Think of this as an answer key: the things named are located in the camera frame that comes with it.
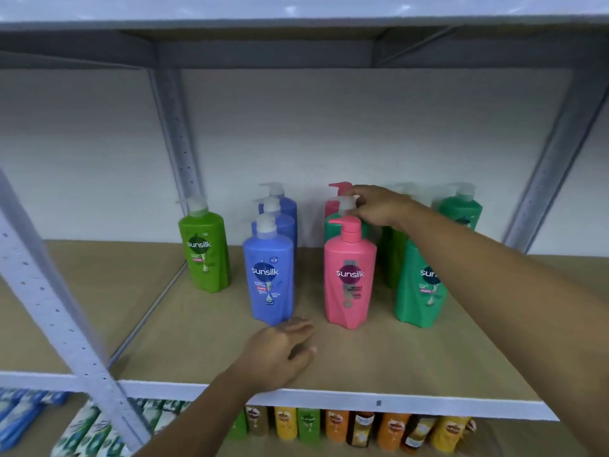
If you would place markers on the person's right hand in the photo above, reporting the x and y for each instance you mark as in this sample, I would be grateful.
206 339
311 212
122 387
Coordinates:
385 208

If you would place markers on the person's left hand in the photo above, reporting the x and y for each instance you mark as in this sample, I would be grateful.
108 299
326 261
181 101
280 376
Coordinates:
269 354

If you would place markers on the person's left thumb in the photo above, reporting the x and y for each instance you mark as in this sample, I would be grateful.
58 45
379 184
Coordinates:
304 357

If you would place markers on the person's right fingers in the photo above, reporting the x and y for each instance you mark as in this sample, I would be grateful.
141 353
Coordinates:
364 202

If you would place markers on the teal green pump shampoo bottle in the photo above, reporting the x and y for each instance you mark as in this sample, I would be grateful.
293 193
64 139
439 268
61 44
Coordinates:
461 209
418 295
345 204

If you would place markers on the person's left forearm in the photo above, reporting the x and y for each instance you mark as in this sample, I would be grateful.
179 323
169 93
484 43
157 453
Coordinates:
200 423

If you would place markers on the person's right forearm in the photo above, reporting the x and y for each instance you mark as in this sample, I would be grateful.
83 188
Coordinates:
514 309

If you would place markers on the pink pump shampoo bottle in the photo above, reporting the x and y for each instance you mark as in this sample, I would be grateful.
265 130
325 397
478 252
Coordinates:
349 280
331 207

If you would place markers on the light green pump shampoo bottle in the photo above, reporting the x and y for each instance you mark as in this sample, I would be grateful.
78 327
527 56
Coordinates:
204 254
395 256

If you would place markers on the row of small colourful bottles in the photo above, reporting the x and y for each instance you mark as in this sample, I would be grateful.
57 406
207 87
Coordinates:
338 425

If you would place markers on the blue pump shampoo bottle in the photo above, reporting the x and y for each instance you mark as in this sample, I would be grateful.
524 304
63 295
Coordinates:
284 223
269 280
288 204

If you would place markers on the brown shelf board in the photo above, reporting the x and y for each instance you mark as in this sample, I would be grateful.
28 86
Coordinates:
200 333
85 299

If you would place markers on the grey metal shelf rack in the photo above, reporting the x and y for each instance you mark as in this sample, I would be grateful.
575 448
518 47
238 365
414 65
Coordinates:
428 402

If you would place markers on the pile of green white packets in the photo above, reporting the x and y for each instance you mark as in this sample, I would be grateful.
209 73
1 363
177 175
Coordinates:
90 433

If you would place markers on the pile of blue packets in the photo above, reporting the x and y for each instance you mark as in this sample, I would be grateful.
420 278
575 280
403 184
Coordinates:
21 414

